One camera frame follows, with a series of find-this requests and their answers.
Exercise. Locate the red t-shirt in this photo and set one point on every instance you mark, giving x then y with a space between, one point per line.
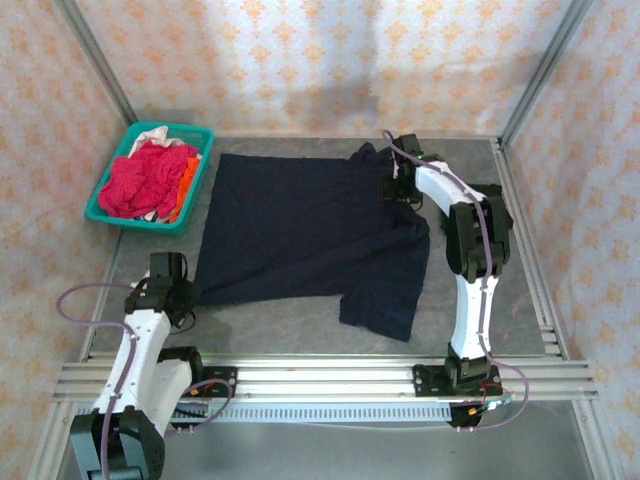
140 185

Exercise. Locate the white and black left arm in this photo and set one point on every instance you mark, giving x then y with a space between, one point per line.
130 360

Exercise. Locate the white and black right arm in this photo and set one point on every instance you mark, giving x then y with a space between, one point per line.
470 310

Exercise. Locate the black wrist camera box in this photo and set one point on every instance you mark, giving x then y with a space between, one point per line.
407 145
167 265

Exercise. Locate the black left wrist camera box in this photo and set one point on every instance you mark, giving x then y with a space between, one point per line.
167 265

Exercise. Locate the orange t-shirt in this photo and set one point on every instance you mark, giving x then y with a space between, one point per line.
186 182

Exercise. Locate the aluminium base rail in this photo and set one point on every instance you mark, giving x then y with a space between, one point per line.
325 377

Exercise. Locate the navy blue t-shirt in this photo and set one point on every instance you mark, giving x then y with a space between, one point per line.
300 225

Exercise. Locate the teal plastic basket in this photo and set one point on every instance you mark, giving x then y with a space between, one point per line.
200 137

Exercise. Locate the aluminium frame post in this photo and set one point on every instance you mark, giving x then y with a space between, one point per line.
545 70
95 60

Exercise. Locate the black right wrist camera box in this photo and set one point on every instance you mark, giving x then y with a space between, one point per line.
407 145

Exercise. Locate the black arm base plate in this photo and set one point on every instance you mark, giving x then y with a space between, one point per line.
430 382
220 382

